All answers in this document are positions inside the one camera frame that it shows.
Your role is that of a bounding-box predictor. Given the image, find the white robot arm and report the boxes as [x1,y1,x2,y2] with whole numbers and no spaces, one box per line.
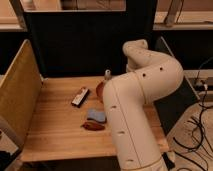
[103,39,183,171]

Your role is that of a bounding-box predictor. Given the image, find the black back panel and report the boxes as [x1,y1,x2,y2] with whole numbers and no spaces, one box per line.
[24,0,157,77]

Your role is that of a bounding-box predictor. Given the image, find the right side board panel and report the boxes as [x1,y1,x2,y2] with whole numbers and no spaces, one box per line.
[153,36,200,134]

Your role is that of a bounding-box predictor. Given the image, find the wooden side panel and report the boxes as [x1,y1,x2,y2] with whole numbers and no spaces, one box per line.
[0,40,42,147]

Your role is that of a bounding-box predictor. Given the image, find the power strip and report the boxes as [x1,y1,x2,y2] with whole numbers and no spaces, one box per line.
[190,78,213,91]

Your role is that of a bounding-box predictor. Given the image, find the black floor cables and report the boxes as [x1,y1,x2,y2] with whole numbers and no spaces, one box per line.
[172,56,213,171]

